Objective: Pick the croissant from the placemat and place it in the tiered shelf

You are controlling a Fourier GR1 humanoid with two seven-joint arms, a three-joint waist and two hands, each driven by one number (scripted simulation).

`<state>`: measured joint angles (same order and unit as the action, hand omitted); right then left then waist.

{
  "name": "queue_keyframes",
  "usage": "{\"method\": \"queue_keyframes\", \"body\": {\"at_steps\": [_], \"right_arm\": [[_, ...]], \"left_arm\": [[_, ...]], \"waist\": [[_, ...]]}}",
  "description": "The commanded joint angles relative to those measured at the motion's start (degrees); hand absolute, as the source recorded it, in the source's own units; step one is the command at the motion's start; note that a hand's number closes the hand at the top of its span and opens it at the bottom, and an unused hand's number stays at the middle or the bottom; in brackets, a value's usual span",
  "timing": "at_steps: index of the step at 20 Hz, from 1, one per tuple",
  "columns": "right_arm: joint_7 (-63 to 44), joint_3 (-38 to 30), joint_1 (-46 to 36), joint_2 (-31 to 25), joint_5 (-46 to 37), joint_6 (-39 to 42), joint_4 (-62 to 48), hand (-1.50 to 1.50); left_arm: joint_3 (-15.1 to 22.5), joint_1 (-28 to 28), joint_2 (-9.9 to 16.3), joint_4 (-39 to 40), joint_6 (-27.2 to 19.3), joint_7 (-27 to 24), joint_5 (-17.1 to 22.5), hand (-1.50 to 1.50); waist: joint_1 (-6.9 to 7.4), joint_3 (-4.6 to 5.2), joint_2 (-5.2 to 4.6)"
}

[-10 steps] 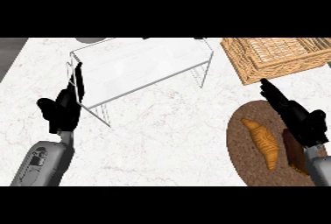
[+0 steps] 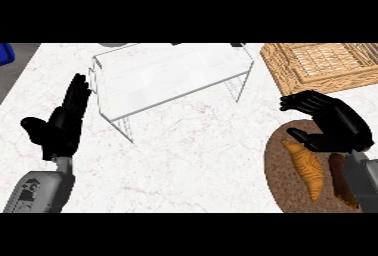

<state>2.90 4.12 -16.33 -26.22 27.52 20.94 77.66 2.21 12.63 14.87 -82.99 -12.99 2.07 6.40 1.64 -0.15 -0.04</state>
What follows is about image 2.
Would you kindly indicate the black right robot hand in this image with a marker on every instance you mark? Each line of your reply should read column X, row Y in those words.
column 340, row 123

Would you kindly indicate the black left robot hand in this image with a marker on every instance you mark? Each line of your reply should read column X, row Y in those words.
column 61, row 128

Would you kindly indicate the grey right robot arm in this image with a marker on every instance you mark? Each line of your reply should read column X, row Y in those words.
column 364, row 181

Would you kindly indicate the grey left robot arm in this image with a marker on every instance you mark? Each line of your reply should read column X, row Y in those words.
column 42, row 190

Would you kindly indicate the golden croissant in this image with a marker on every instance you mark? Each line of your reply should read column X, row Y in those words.
column 308, row 168

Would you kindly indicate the brown round placemat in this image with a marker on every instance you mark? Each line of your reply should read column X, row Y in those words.
column 290, row 180

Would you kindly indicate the white tiered shelf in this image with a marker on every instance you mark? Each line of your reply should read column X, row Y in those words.
column 170, row 78

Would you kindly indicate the dark brown pastry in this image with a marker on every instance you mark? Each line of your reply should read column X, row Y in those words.
column 340, row 180

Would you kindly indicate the wicker basket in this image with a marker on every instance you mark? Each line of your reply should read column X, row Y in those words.
column 319, row 66

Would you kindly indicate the blue object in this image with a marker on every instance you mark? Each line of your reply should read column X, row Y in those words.
column 5, row 53

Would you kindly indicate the grey round object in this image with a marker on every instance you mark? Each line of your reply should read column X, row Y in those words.
column 113, row 44

